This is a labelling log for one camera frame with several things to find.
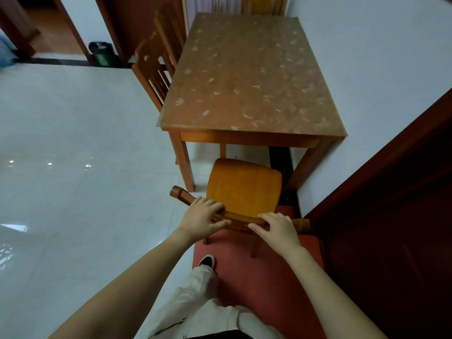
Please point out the person's left hand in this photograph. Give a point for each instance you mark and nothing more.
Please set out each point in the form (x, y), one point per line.
(199, 220)

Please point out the person's right hand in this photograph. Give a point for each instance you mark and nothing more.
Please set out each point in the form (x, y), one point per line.
(282, 236)

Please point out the orange wooden chair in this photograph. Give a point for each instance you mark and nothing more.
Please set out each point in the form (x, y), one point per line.
(265, 5)
(173, 31)
(243, 187)
(148, 67)

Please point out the black green trash bin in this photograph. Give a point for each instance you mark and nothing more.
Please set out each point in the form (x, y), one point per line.
(103, 55)

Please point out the person's right forearm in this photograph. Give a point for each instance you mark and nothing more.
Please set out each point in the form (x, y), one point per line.
(328, 300)

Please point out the person's left forearm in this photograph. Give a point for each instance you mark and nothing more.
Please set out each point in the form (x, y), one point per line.
(127, 293)

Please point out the black and white shoe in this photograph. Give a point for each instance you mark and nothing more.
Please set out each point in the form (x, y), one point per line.
(207, 261)

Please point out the red floor mat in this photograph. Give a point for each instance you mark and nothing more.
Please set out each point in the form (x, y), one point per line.
(268, 289)

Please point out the beige trousers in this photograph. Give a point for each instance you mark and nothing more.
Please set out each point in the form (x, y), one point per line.
(201, 314)

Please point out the dark red wooden door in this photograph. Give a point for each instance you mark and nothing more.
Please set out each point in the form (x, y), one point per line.
(134, 21)
(395, 225)

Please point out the wooden table with patterned cover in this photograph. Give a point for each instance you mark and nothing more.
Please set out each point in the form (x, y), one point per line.
(247, 74)

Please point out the pale blue object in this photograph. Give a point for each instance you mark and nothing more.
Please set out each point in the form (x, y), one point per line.
(5, 51)

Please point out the dark red door frame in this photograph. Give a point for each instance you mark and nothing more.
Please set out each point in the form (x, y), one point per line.
(74, 31)

